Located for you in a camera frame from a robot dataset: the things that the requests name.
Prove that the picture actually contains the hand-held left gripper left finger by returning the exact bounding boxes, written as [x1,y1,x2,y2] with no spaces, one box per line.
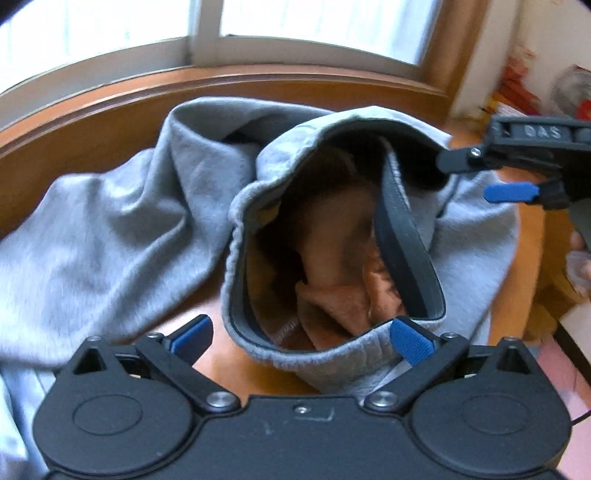
[60,315,242,415]

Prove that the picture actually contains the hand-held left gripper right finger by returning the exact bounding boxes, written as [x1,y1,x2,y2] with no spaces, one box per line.
[364,318,543,414]

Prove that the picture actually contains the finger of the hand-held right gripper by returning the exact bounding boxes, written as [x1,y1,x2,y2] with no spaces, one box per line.
[483,178,571,210]
[436,144,497,175]

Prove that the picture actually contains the grey fleece-lined pants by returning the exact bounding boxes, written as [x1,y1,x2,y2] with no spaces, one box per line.
[0,99,522,480]

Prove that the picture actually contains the person's right hand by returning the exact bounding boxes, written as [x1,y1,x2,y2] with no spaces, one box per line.
[566,230,591,296]

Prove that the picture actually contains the white fan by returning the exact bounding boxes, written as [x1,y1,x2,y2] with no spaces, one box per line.
[551,65,591,121]

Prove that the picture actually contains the red and yellow bag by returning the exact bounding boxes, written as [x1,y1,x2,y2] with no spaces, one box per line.
[480,55,542,121]

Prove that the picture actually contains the white framed window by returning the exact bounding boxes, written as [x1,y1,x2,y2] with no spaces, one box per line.
[0,0,490,100]

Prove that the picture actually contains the wooden window sill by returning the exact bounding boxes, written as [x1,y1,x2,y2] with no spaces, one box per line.
[0,65,462,241]

